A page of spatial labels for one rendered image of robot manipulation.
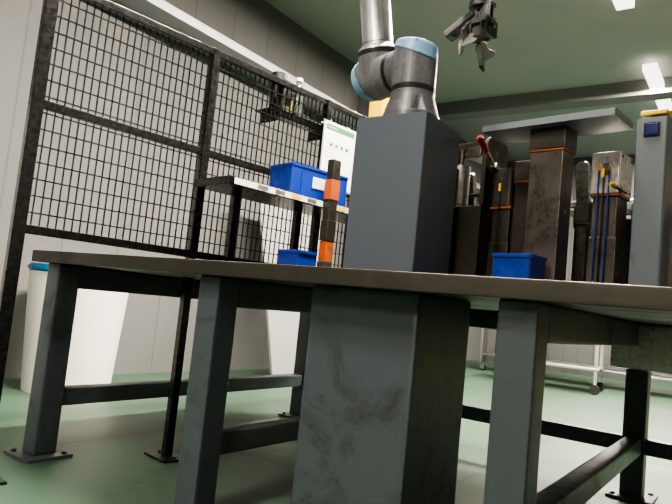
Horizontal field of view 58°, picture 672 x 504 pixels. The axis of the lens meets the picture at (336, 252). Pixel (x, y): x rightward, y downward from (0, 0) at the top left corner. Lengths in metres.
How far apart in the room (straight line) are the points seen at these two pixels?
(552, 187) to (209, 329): 0.99
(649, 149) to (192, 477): 1.42
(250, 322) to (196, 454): 3.60
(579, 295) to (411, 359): 0.41
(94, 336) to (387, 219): 2.30
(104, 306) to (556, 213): 2.49
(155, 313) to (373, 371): 3.29
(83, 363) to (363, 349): 2.29
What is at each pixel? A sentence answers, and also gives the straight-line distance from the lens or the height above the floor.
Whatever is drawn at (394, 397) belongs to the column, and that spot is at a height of 0.42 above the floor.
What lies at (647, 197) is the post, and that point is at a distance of 1.64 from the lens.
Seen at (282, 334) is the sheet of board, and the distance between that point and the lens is 4.73.
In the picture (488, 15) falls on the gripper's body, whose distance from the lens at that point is 2.15.
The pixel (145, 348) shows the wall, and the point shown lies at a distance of 4.57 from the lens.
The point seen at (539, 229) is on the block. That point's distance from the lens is 1.71.
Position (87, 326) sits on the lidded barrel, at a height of 0.37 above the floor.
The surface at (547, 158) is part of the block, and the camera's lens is 1.75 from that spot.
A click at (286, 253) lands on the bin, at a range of 2.13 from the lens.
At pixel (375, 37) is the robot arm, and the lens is 1.78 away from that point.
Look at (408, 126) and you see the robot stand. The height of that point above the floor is 1.06.
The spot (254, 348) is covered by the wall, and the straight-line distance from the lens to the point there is 5.36.
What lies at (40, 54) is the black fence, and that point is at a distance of 2.17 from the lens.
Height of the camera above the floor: 0.61
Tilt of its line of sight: 5 degrees up
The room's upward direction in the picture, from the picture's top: 6 degrees clockwise
